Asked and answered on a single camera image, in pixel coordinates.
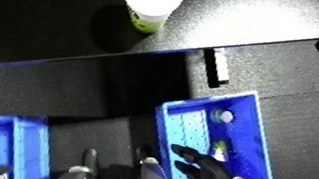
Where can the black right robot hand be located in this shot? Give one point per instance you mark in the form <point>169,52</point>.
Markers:
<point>213,172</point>

